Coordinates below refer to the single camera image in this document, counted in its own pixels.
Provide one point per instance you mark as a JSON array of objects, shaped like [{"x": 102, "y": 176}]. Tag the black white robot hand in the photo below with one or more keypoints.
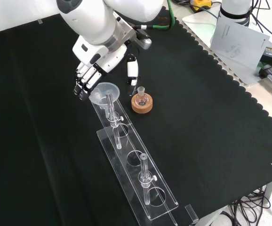
[{"x": 98, "y": 58}]

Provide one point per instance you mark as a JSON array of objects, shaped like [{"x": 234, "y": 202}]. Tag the translucent plastic funnel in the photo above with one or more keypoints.
[{"x": 104, "y": 93}]

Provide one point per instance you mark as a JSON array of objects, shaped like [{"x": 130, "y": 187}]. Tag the clear acrylic funnel stand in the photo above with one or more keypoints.
[{"x": 136, "y": 150}]

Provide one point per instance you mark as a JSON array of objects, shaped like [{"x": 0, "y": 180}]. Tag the small round-bottom glass flask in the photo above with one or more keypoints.
[{"x": 142, "y": 100}]

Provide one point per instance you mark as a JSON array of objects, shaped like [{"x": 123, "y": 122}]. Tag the grey tape strip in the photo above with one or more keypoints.
[{"x": 40, "y": 21}]

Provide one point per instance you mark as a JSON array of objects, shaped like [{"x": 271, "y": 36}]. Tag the pale board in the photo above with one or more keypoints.
[{"x": 197, "y": 21}]

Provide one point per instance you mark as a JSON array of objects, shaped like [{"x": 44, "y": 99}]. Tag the black cloth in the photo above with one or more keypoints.
[{"x": 197, "y": 117}]

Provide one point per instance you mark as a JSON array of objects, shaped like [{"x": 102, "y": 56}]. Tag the yellow stop button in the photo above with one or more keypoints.
[{"x": 200, "y": 3}]

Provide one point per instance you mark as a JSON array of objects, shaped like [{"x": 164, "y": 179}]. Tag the white paper booklet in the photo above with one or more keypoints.
[{"x": 239, "y": 42}]

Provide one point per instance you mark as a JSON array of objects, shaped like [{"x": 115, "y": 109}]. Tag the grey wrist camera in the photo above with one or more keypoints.
[{"x": 145, "y": 42}]

